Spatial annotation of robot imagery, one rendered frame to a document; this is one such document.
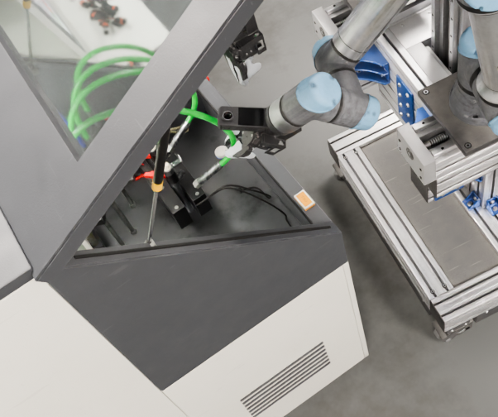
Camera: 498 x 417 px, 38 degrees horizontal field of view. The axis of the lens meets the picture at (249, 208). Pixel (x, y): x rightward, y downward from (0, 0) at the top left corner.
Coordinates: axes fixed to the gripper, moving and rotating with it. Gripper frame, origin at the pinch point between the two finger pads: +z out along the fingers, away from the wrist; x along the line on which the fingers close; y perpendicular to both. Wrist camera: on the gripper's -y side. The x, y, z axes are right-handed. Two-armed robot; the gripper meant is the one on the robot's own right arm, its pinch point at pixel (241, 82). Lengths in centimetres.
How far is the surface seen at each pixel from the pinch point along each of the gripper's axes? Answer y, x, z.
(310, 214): -2.3, -25.5, 26.2
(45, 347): -67, -34, -5
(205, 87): -1.2, 28.7, 26.3
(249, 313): -29, -34, 34
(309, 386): -22, -34, 105
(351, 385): -9, -37, 121
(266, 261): -19.2, -34.4, 16.7
